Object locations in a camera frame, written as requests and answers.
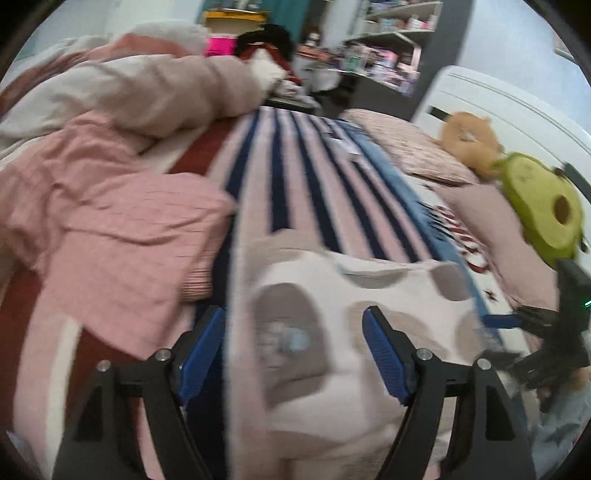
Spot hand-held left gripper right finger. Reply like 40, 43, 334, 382
362, 305, 536, 480

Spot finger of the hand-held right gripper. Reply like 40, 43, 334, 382
482, 307, 561, 334
480, 348, 580, 391

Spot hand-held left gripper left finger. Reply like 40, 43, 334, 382
53, 305, 227, 480

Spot cream grey-spotted pants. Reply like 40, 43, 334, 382
228, 228, 541, 480

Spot avocado plush toy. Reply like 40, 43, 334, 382
501, 152, 587, 271

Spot black bar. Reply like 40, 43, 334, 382
561, 162, 591, 190

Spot pink ribbed cloth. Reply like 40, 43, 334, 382
0, 111, 238, 356

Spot orange plush toy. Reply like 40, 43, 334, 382
438, 112, 504, 178

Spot striped printed blanket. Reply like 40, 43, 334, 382
0, 108, 513, 480

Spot floral pillow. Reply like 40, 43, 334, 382
339, 108, 481, 185

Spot white headboard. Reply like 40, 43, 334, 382
411, 65, 591, 185

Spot pink grey white duvet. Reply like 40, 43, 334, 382
0, 23, 269, 153

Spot grey bookshelf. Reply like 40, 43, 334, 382
295, 0, 476, 121

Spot red garment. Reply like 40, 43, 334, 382
240, 41, 305, 86

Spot pink shopping bag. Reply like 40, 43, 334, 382
203, 37, 238, 58

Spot black garment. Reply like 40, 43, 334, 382
235, 25, 294, 58

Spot yellow shelf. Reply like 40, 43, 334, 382
203, 10, 269, 33

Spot teal curtain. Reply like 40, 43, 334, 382
272, 0, 315, 28

